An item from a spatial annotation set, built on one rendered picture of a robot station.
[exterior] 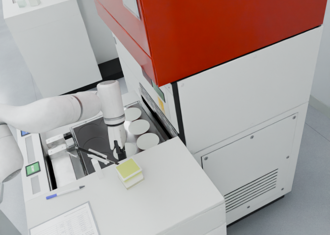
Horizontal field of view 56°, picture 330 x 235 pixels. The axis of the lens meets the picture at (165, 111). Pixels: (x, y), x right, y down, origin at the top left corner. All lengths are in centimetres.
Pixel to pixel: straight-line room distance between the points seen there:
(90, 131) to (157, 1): 76
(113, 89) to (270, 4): 64
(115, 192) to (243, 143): 69
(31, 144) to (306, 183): 175
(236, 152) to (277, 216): 75
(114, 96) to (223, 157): 62
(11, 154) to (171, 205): 51
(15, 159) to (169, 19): 60
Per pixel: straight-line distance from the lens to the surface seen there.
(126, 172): 110
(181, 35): 104
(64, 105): 91
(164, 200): 108
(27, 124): 88
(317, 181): 240
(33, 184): 132
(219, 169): 157
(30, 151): 146
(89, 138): 147
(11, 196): 275
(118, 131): 121
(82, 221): 112
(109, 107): 118
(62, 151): 147
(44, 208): 121
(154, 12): 98
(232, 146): 150
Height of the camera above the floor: 185
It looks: 40 degrees down
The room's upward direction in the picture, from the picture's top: 11 degrees counter-clockwise
